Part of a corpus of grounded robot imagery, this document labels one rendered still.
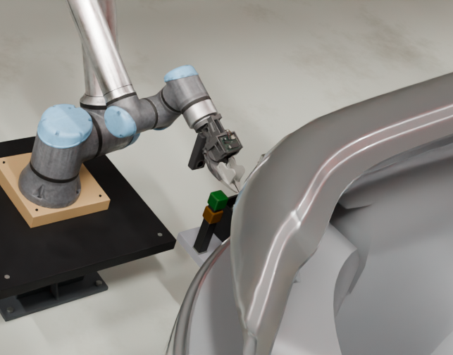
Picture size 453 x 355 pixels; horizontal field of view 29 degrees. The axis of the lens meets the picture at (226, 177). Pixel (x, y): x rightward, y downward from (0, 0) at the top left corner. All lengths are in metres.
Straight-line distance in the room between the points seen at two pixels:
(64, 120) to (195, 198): 0.99
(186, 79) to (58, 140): 0.42
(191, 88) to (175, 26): 2.18
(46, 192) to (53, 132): 0.21
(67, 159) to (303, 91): 2.02
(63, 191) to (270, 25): 2.47
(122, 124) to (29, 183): 0.43
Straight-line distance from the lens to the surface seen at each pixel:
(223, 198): 2.40
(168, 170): 3.54
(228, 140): 2.37
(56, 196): 2.68
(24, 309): 2.84
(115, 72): 2.42
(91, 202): 2.75
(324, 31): 5.05
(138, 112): 2.41
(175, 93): 2.42
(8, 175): 2.78
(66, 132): 2.55
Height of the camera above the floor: 2.10
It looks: 36 degrees down
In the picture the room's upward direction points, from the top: 20 degrees clockwise
